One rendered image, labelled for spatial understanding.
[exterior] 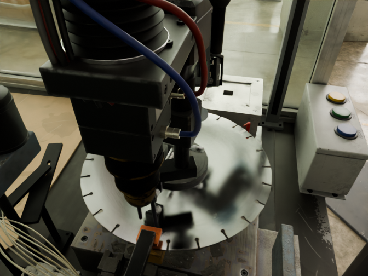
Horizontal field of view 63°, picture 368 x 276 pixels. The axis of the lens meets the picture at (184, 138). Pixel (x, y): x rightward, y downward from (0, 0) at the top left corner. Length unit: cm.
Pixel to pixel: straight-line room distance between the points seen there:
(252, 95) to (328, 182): 28
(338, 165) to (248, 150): 24
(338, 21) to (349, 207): 118
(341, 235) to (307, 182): 98
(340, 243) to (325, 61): 104
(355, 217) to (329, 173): 107
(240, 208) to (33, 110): 81
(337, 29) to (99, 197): 69
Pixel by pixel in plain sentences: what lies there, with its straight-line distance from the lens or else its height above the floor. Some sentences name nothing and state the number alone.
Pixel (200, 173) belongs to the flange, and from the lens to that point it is 50.
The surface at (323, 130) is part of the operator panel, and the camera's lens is 75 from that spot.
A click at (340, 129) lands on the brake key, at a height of 91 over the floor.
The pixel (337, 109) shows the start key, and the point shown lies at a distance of 82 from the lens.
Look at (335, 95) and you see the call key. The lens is 88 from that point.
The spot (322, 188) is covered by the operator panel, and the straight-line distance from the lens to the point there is 79.
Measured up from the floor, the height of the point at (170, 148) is 99.
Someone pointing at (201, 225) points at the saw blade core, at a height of 95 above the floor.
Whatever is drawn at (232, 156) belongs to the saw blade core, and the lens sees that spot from 55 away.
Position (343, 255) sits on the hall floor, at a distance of 168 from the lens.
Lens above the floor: 133
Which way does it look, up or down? 41 degrees down
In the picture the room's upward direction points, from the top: straight up
